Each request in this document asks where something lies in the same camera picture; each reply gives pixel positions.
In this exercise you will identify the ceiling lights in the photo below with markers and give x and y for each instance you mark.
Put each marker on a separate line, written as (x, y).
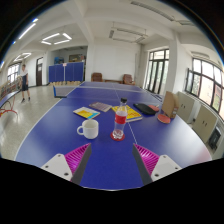
(61, 41)

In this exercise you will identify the blue partition panels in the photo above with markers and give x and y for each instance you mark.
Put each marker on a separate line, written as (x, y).
(66, 71)

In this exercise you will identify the dark wooden door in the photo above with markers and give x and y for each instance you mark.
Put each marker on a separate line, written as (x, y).
(39, 71)

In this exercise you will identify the black pouch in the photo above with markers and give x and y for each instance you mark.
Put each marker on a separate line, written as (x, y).
(144, 109)

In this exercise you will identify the black bin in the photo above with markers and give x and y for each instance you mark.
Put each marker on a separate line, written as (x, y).
(214, 138)

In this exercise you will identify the large black-framed window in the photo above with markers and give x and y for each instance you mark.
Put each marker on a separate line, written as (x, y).
(206, 86)

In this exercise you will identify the beige two-door cabinet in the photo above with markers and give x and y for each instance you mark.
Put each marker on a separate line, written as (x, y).
(205, 123)
(186, 107)

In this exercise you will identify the white ceramic mug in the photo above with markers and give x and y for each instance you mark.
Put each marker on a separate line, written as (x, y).
(90, 129)

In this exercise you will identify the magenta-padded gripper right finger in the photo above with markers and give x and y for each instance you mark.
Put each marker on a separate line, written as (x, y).
(164, 165)

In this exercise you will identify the blue table with red legs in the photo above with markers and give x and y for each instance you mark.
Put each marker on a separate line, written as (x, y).
(6, 98)

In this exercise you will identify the grey notebook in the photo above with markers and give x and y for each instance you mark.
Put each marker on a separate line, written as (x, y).
(100, 106)

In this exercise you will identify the large yellow book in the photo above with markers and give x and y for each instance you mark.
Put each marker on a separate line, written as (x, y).
(133, 114)

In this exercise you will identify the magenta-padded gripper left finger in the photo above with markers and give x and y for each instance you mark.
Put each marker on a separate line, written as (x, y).
(60, 165)

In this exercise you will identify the ceiling air conditioner unit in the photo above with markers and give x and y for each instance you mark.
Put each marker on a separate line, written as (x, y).
(128, 35)

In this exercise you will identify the brown cardboard box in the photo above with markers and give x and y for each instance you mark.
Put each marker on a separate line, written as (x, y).
(170, 103)

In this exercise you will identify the person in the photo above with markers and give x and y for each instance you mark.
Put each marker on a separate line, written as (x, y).
(24, 81)

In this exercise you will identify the clear red-labelled water bottle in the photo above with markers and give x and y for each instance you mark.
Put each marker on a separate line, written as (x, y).
(120, 119)

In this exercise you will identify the brown armchair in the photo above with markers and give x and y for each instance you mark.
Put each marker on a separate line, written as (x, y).
(96, 77)
(127, 79)

